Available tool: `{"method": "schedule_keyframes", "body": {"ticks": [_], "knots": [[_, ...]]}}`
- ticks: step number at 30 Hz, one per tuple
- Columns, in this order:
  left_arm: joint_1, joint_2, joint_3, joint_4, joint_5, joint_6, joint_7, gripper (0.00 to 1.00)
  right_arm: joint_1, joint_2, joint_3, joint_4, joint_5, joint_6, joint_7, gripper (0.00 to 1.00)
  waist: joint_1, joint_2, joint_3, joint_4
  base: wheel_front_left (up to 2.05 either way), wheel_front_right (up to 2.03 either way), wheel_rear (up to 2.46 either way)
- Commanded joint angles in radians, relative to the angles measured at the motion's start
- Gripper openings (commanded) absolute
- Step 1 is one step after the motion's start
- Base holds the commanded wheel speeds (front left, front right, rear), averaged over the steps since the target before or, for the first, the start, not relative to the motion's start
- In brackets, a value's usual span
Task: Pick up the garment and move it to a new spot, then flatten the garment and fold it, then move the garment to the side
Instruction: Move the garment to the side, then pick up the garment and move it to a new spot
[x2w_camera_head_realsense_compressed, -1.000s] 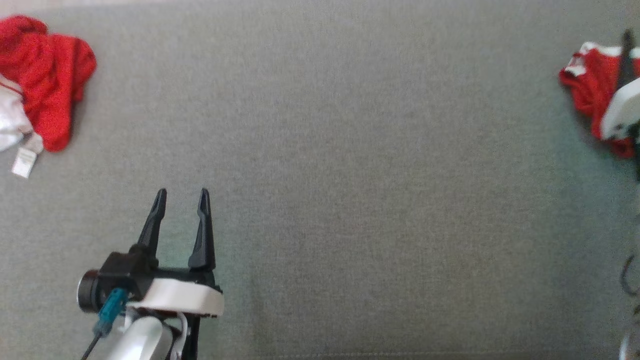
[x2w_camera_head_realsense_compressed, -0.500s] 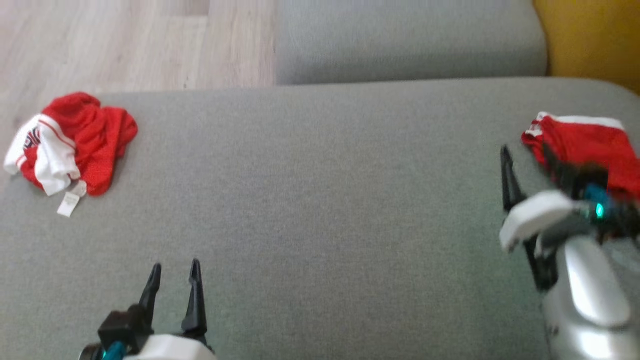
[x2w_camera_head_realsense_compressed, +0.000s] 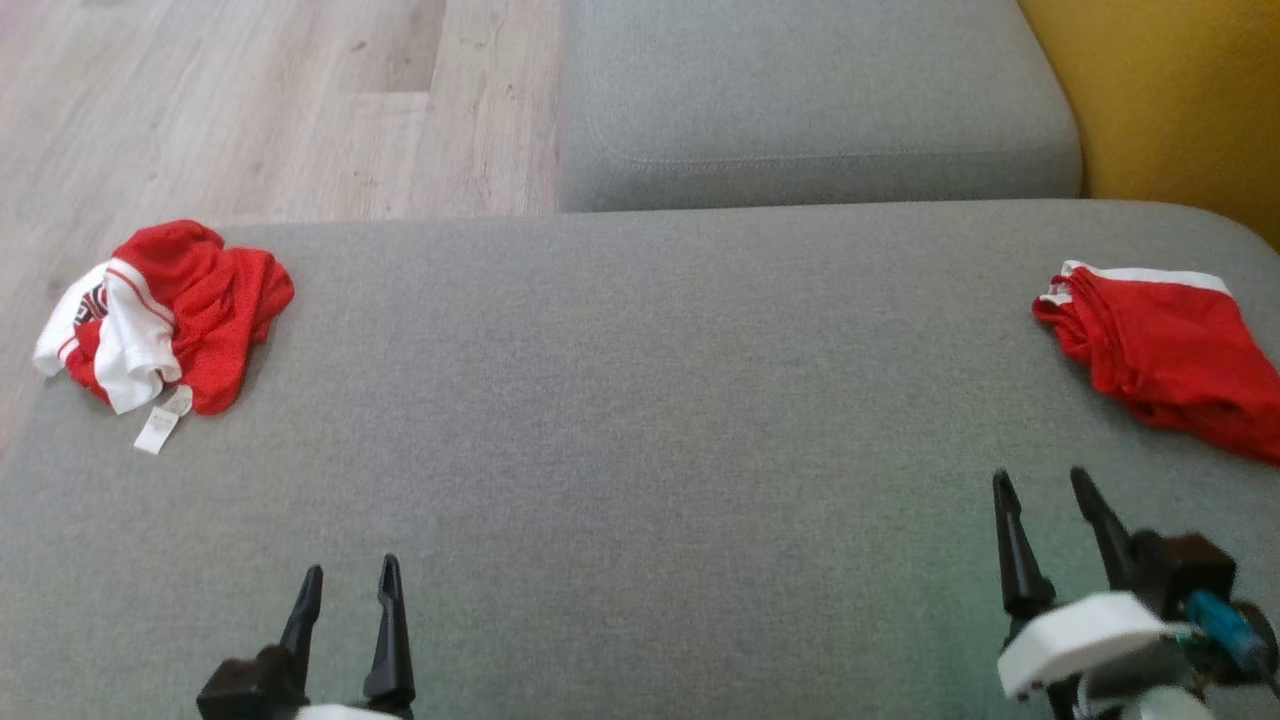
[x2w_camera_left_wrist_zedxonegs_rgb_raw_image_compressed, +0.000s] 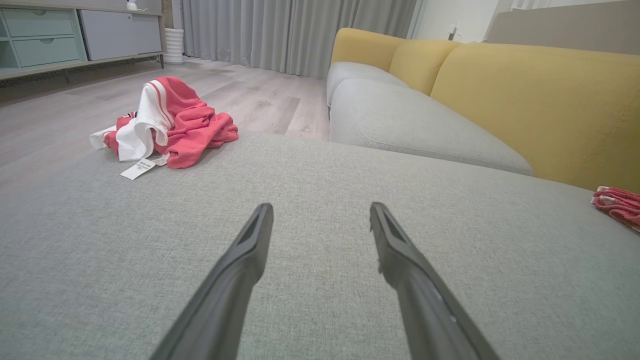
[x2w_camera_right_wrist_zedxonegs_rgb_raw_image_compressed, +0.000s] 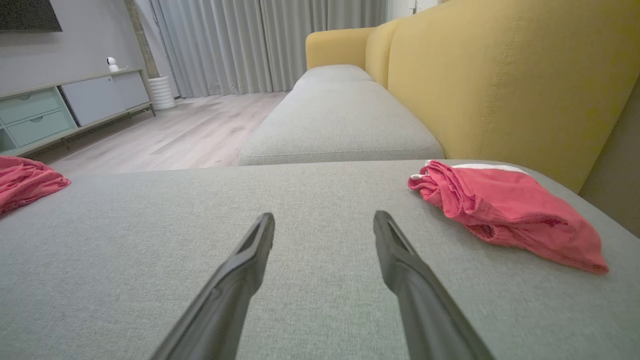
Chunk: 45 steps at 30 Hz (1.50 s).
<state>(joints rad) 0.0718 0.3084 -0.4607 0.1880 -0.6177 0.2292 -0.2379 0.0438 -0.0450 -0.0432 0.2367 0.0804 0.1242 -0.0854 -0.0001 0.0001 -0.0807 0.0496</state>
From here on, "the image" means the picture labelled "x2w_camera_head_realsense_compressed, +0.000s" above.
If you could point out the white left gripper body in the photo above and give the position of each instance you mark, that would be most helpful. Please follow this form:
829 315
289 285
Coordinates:
345 713

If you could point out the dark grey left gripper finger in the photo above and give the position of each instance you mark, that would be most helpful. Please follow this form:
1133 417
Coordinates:
392 650
305 620

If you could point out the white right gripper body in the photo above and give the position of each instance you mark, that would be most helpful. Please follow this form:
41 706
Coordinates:
1090 640

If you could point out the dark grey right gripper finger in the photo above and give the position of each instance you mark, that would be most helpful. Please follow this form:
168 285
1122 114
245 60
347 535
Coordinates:
1020 560
1110 540

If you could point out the red shorts with white trim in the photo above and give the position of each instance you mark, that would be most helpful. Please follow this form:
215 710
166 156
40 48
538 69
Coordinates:
1170 340

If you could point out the red jersey with white sleeves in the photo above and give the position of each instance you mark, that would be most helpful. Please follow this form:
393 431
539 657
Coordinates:
220 300

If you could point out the yellow sofa backrest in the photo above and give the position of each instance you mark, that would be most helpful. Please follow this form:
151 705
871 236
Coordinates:
1180 90

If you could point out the grey sofa seat cushion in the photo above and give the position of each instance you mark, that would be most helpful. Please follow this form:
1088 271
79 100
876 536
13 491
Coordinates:
800 90

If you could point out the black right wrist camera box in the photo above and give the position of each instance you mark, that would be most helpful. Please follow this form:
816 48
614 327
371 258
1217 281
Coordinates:
1190 570

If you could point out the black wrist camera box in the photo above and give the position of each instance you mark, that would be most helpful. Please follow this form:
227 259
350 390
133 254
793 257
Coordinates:
250 690
1190 570

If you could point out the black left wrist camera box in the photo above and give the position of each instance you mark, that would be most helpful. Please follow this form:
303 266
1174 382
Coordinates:
250 690

